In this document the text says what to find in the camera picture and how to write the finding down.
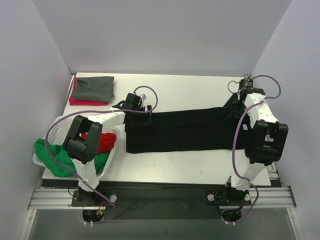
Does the black t-shirt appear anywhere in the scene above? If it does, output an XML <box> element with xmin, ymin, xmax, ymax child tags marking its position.
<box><xmin>125</xmin><ymin>107</ymin><xmax>239</xmax><ymax>154</ymax></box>

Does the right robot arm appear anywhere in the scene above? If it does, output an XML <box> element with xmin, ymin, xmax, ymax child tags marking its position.
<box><xmin>221</xmin><ymin>75</ymin><xmax>289</xmax><ymax>204</ymax></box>

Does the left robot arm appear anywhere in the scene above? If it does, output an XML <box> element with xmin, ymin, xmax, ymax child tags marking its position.
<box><xmin>63</xmin><ymin>93</ymin><xmax>152</xmax><ymax>206</ymax></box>

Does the folded grey t-shirt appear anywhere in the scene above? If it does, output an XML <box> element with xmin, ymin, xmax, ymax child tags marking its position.
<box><xmin>72</xmin><ymin>76</ymin><xmax>115</xmax><ymax>103</ymax></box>

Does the red t-shirt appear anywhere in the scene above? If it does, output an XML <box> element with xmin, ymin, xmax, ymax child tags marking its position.
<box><xmin>96</xmin><ymin>132</ymin><xmax>117</xmax><ymax>156</ymax></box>

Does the folded magenta t-shirt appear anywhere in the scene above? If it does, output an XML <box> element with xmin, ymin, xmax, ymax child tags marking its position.
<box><xmin>69</xmin><ymin>77</ymin><xmax>111</xmax><ymax>106</ymax></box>

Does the green t-shirt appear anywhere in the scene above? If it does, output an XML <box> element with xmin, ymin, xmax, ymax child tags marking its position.
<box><xmin>33</xmin><ymin>137</ymin><xmax>110</xmax><ymax>178</ymax></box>

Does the black cable at right wrist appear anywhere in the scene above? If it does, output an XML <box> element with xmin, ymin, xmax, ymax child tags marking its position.
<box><xmin>226</xmin><ymin>79</ymin><xmax>242</xmax><ymax>95</ymax></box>

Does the aluminium frame rail right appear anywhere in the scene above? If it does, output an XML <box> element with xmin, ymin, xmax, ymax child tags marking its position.
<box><xmin>242</xmin><ymin>73</ymin><xmax>283</xmax><ymax>187</ymax></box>

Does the aluminium frame rail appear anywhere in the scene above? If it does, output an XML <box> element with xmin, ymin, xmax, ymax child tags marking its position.
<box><xmin>28</xmin><ymin>187</ymin><xmax>297</xmax><ymax>210</ymax></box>
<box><xmin>242</xmin><ymin>73</ymin><xmax>283</xmax><ymax>187</ymax></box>

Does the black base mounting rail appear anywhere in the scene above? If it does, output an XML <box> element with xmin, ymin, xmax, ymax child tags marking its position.
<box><xmin>42</xmin><ymin>179</ymin><xmax>252</xmax><ymax>223</ymax></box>

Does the aluminium frame rail front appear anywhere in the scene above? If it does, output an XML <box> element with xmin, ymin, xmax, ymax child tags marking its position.
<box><xmin>28</xmin><ymin>187</ymin><xmax>297</xmax><ymax>210</ymax></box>

